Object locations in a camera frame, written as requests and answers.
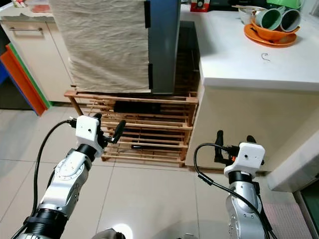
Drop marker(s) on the green plastic tub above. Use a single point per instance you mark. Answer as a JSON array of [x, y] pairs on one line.
[[286, 3]]

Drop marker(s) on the white kitchen counter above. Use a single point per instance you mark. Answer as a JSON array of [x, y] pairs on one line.
[[234, 109]]

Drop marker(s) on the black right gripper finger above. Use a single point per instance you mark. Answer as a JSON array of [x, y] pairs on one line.
[[251, 139], [219, 147]]

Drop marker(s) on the white red green carton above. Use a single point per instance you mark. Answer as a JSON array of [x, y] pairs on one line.
[[19, 3]]

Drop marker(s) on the orange plate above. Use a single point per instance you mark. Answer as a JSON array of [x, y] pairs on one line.
[[271, 43]]

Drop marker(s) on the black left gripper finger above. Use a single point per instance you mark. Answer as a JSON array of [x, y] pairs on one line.
[[97, 116], [119, 130]]

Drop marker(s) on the white low cabinet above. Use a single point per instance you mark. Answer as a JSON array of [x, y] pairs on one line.
[[294, 172]]

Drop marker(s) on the orange bowl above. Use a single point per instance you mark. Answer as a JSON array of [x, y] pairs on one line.
[[274, 35]]

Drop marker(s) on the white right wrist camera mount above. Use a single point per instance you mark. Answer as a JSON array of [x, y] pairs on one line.
[[249, 157]]

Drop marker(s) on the green board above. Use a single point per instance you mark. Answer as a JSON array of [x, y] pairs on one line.
[[30, 74]]

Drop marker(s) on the grey green mug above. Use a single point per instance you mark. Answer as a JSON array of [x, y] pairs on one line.
[[291, 20]]

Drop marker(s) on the beige kitchen cabinet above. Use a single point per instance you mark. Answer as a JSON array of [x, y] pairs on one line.
[[40, 64]]

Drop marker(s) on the black flat box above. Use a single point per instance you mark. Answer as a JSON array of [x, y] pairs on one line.
[[134, 106]]

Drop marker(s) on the small metal hook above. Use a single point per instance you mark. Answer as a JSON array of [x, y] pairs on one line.
[[267, 59]]

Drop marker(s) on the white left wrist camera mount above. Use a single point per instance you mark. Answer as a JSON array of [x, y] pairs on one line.
[[87, 130]]

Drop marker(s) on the wooden slatted rack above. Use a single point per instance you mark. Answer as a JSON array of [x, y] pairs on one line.
[[154, 127]]

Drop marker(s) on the pink floor mat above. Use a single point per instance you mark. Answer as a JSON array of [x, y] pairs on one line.
[[286, 219]]

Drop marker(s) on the grey robot left leg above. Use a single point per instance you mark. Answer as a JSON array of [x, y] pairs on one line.
[[112, 235]]

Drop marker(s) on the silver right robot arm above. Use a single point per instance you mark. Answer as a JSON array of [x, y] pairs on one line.
[[239, 204]]

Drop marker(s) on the orange board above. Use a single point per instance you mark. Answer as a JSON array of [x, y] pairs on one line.
[[22, 82]]

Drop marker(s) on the metal bowl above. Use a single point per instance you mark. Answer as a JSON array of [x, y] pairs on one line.
[[245, 15]]

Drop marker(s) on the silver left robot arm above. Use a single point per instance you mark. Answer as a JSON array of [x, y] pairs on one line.
[[67, 179]]

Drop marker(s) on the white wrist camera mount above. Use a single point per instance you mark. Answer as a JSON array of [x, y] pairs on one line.
[[87, 130], [249, 157]]

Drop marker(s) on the beige crinkled cloth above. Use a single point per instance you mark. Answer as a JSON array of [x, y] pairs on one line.
[[104, 45]]

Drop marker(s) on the grey mini fridge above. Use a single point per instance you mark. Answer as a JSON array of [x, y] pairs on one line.
[[164, 45]]

